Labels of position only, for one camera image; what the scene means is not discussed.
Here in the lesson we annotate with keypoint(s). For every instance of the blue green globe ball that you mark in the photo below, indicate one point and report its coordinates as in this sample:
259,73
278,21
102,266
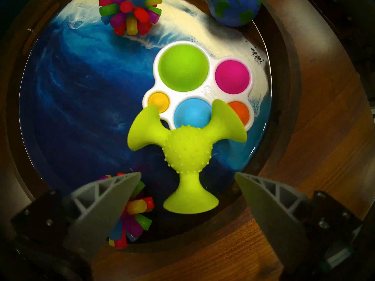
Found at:
234,6

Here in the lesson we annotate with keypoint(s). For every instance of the lime green suction cup toy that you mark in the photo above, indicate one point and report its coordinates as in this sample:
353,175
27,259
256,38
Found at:
187,148

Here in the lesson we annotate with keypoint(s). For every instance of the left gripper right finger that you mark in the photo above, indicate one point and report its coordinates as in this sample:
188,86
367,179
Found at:
278,213

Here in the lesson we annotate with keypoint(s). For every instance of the round wooden blue resin tray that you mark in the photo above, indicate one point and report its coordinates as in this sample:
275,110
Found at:
73,107

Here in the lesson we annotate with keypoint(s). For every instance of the white pop bubble toy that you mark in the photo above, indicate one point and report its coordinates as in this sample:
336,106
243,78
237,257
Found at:
183,66

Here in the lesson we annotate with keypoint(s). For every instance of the wooden dining table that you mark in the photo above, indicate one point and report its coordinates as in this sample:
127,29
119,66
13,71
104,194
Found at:
322,137

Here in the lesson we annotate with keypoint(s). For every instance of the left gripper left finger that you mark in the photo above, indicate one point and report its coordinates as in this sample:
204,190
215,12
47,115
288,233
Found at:
93,213

